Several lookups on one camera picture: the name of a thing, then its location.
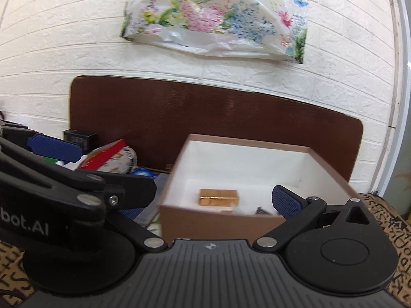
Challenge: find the white door frame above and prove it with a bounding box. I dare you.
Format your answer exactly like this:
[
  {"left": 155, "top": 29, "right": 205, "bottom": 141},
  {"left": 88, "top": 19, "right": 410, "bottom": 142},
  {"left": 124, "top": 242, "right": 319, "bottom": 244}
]
[{"left": 369, "top": 0, "right": 411, "bottom": 196}]

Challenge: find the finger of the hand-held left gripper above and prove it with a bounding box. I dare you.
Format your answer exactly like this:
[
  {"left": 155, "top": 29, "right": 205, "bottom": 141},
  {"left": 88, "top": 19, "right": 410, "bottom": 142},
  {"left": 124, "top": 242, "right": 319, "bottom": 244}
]
[
  {"left": 56, "top": 166, "right": 158, "bottom": 214},
  {"left": 0, "top": 126, "right": 83, "bottom": 164}
]

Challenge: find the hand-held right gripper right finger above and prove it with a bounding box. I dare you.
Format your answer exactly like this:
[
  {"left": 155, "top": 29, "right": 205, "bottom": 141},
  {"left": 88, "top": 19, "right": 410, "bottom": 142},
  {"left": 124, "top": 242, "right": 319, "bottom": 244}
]
[{"left": 254, "top": 184, "right": 382, "bottom": 251}]

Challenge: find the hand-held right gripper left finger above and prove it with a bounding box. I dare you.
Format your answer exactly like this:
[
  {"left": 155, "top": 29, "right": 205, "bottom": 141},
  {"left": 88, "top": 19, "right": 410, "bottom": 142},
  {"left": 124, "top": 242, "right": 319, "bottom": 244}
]
[{"left": 106, "top": 207, "right": 169, "bottom": 251}]

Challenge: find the floral plastic bag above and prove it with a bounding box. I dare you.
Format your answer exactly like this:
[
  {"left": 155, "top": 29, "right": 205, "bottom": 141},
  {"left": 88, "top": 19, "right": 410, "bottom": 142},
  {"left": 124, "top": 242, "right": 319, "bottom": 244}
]
[{"left": 119, "top": 0, "right": 311, "bottom": 65}]

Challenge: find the small gold box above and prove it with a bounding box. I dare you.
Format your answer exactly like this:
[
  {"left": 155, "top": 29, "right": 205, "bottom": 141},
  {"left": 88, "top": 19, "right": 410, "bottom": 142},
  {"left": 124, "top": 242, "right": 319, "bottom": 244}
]
[{"left": 199, "top": 189, "right": 241, "bottom": 206}]

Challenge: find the brown cardboard box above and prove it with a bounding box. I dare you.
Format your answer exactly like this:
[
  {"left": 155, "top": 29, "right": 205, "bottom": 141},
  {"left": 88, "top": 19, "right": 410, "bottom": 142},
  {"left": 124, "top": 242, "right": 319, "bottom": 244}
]
[{"left": 157, "top": 133, "right": 358, "bottom": 241}]

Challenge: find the red and white package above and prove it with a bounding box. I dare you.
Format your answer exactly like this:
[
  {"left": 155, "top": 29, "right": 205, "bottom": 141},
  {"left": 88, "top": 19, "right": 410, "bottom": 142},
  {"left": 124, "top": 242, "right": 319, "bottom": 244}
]
[{"left": 78, "top": 139, "right": 126, "bottom": 170}]

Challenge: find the small black box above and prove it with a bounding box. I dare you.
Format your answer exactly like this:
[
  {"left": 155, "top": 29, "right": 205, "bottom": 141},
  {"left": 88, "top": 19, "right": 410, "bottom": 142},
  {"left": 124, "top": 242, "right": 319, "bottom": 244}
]
[{"left": 63, "top": 128, "right": 98, "bottom": 155}]

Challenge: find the white star-print pouch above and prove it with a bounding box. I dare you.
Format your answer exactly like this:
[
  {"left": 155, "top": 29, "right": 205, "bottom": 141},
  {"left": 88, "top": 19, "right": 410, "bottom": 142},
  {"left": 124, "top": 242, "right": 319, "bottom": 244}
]
[{"left": 96, "top": 146, "right": 138, "bottom": 174}]

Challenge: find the clear plastic container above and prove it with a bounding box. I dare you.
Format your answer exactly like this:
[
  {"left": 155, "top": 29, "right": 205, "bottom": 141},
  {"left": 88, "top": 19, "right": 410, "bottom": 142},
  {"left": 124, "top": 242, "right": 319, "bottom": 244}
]
[{"left": 133, "top": 172, "right": 170, "bottom": 235}]

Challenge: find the brown letter-print blanket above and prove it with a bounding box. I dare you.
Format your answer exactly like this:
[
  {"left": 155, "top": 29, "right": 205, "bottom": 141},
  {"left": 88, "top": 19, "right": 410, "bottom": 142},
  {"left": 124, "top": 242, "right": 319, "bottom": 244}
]
[{"left": 0, "top": 192, "right": 411, "bottom": 308}]

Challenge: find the blue and white packet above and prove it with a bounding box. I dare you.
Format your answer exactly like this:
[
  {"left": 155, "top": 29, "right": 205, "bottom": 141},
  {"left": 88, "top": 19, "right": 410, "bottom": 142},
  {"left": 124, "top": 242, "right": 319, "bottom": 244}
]
[{"left": 130, "top": 166, "right": 160, "bottom": 179}]

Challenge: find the dark brown wooden board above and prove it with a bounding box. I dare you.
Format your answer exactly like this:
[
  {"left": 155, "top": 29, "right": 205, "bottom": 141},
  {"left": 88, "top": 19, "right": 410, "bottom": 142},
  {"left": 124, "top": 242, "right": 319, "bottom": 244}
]
[{"left": 69, "top": 75, "right": 364, "bottom": 182}]

